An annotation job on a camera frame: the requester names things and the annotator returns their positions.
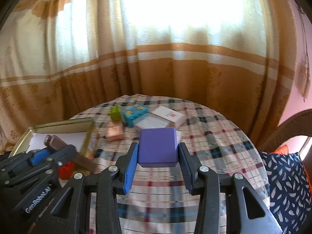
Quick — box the orange cushion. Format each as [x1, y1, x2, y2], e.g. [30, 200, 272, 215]
[271, 145, 309, 175]

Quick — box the curtain tassel tieback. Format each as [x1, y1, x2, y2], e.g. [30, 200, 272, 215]
[296, 3, 311, 102]

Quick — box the copper embossed metal tin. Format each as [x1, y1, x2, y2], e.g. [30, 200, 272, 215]
[106, 120, 124, 142]

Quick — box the white card box red logo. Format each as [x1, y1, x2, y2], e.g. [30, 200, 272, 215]
[151, 106, 186, 129]

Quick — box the clear plastic box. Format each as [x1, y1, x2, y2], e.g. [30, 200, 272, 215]
[134, 115, 169, 130]

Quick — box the navy feather print cushion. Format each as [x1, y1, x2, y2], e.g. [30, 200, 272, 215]
[260, 152, 311, 233]

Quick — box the wicker chair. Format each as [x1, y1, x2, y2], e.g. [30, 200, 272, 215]
[257, 109, 312, 153]

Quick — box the red building brick plate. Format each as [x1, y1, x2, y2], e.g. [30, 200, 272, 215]
[58, 162, 74, 180]

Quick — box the white paper tray liner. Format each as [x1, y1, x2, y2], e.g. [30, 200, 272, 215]
[25, 132, 87, 152]

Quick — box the gold metal tin tray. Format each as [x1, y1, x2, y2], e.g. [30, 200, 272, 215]
[10, 118, 98, 173]

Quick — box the green toy brick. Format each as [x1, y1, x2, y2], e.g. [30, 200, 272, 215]
[109, 106, 122, 121]

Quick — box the plaid tablecloth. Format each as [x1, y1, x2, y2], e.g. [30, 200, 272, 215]
[74, 95, 272, 233]

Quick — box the brown plastic comb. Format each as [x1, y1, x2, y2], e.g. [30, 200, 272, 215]
[44, 135, 97, 173]

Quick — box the orange cream patterned curtain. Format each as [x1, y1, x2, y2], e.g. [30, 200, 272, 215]
[1, 0, 297, 152]

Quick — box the purple foam block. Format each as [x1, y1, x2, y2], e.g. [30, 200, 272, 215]
[137, 127, 178, 168]

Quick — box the blue toy brick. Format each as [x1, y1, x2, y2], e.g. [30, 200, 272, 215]
[122, 105, 149, 127]

